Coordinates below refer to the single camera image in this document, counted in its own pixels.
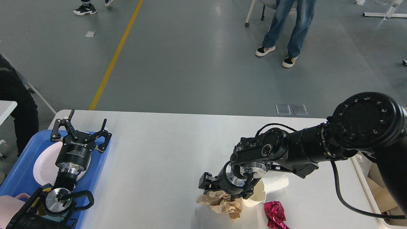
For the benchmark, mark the pink plate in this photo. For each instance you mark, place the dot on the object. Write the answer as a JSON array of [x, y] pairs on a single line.
[[44, 170]]

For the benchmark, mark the white paper cup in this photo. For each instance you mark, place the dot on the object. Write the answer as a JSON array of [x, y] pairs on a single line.
[[274, 182], [258, 196]]

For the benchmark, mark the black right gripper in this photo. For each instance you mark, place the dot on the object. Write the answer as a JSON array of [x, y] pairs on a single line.
[[227, 181]]

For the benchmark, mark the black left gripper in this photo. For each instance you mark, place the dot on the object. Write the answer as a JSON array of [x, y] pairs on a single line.
[[74, 154]]

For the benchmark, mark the silver foil bag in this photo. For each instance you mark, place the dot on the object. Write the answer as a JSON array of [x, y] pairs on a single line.
[[364, 163]]

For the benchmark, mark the white side table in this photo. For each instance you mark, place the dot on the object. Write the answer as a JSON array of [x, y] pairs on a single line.
[[6, 108]]

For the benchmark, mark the brown paper ball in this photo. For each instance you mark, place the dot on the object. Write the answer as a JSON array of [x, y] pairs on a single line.
[[222, 202]]

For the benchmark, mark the pink mug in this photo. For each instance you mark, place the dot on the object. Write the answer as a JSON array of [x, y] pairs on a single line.
[[9, 206]]

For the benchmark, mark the beige plastic bin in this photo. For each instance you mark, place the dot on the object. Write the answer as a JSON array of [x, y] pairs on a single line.
[[372, 203]]

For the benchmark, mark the person in black pants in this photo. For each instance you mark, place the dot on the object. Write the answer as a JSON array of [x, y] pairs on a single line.
[[85, 8]]

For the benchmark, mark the white stand base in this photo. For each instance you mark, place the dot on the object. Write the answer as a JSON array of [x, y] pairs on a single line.
[[392, 5]]

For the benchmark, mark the white rolling stand left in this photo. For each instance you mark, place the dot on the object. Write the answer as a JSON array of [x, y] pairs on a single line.
[[33, 89]]

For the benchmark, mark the red foil wrapper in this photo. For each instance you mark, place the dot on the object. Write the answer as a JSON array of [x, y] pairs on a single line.
[[275, 215]]

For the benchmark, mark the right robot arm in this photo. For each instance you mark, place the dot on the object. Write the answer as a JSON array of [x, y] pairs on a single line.
[[371, 123]]

